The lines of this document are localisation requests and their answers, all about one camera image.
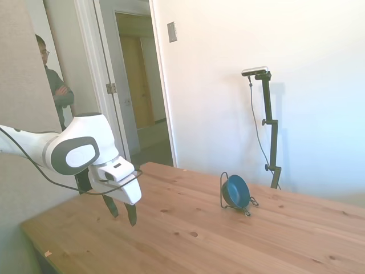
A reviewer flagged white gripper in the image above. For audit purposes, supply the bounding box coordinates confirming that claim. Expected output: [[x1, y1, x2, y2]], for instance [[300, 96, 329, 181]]
[[87, 156, 143, 228]]

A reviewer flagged beige partition panel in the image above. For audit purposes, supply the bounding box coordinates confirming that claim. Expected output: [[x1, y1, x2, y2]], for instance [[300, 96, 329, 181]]
[[0, 0, 79, 274]]

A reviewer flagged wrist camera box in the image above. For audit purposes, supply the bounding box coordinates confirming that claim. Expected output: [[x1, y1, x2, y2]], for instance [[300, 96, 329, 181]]
[[74, 170, 92, 195]]

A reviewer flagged white door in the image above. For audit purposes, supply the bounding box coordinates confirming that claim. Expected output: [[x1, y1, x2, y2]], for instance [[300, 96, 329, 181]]
[[94, 0, 140, 163]]

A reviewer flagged person in dark shirt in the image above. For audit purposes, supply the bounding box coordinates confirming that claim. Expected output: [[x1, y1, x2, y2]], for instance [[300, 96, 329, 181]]
[[34, 34, 75, 131]]

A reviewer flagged black wire bowl rack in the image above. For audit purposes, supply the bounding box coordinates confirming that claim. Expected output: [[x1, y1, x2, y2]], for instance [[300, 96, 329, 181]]
[[219, 171, 259, 217]]

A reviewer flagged blue bowl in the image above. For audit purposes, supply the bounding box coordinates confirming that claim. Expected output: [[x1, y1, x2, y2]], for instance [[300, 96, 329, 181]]
[[221, 174, 251, 208]]

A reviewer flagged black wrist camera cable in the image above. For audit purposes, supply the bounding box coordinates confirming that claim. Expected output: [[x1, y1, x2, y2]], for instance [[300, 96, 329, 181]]
[[0, 127, 144, 196]]

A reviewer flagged grey stereo camera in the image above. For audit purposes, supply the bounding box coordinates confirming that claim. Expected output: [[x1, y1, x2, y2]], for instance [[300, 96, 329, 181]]
[[241, 66, 270, 77]]

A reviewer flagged black camera stand pole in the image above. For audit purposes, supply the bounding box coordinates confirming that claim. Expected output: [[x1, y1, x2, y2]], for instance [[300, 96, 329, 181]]
[[253, 71, 282, 189]]

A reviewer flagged grey wall switch plate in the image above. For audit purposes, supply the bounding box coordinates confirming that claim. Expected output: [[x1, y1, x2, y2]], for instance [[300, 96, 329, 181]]
[[167, 21, 178, 43]]

